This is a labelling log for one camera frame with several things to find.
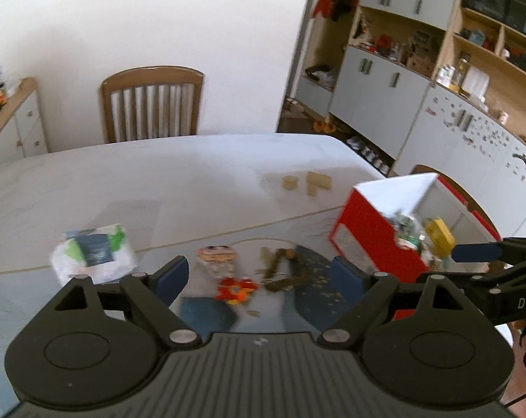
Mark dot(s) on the shelf clutter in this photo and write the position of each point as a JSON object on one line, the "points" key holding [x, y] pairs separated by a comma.
{"points": [[398, 50]]}

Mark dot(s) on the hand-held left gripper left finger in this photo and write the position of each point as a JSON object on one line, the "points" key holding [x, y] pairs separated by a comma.
{"points": [[173, 276]]}

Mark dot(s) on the angular wooden block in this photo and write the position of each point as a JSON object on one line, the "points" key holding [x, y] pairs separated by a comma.
{"points": [[317, 182]]}

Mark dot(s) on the white wet wipes packet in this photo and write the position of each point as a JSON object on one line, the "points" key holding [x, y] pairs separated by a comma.
{"points": [[93, 252]]}

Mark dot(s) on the wooden slat-back chair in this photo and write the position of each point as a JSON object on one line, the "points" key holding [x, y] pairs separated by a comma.
{"points": [[151, 104]]}

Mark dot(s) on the row of shoes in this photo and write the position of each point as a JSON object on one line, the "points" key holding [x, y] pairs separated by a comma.
{"points": [[369, 154]]}

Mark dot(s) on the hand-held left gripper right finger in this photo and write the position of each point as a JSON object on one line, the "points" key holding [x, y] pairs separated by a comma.
{"points": [[348, 278]]}

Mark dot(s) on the orange floor item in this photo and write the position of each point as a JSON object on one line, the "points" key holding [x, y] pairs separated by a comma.
{"points": [[326, 127]]}

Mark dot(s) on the red cardboard box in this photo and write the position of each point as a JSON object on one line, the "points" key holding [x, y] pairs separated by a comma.
{"points": [[363, 235]]}

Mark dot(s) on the yellow small box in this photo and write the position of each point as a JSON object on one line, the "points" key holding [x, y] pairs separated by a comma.
{"points": [[439, 235]]}

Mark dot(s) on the round wooden block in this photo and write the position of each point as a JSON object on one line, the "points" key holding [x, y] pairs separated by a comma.
{"points": [[289, 183]]}

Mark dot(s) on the white and wood sideboard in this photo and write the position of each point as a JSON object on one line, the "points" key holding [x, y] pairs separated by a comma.
{"points": [[23, 130]]}

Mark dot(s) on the white container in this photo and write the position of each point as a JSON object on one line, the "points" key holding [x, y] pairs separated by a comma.
{"points": [[475, 82]]}

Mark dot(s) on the grey and wood wall cabinet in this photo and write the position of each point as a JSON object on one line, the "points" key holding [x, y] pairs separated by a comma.
{"points": [[376, 87]]}

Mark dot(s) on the glass jars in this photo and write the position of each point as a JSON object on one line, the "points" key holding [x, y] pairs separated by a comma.
{"points": [[454, 72]]}

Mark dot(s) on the orange and black clothing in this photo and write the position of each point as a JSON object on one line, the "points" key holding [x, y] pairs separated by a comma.
{"points": [[332, 4]]}

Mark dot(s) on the orange flower toy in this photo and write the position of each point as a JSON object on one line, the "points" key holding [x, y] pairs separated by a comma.
{"points": [[234, 291]]}

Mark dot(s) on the cartoon face pouch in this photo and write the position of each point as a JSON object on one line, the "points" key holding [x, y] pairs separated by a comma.
{"points": [[215, 259]]}

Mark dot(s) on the dark bag in cabinet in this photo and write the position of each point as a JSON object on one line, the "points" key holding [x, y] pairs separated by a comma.
{"points": [[319, 74]]}

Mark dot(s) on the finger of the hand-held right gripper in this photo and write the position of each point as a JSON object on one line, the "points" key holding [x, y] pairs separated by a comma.
{"points": [[476, 252], [467, 279]]}

